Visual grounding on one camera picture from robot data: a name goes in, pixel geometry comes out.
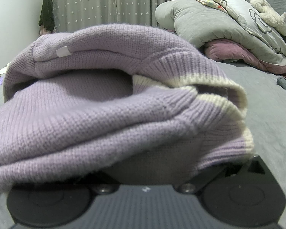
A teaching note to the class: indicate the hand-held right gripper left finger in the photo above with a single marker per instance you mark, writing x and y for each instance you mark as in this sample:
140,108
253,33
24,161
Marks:
102,183

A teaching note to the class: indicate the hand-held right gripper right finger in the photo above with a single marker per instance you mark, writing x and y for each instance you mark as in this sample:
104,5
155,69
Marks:
205,181

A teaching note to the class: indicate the lilac knitted sweater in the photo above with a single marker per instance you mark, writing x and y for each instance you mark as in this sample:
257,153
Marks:
97,124

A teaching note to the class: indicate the grey bed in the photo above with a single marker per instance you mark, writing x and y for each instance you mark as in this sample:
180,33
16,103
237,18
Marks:
271,124

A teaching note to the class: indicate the small grey cloth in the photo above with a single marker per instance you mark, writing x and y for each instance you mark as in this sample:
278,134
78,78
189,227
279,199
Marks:
284,84

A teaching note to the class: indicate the pink cushion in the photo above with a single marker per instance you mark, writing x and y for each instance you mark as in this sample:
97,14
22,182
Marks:
228,50

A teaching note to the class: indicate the pink hanging garment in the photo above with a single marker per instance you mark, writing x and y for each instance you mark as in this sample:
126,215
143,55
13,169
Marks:
44,31

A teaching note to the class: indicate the floral print cloth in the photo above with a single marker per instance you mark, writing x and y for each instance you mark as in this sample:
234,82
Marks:
214,2

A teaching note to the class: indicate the white plush toy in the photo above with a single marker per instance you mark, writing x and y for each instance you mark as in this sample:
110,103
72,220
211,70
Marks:
271,14

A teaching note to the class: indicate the dark hanging garment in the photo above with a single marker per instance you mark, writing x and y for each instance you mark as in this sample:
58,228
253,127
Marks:
46,12

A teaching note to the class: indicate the grey star-print curtain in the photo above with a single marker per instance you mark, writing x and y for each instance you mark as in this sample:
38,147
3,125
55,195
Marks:
109,2

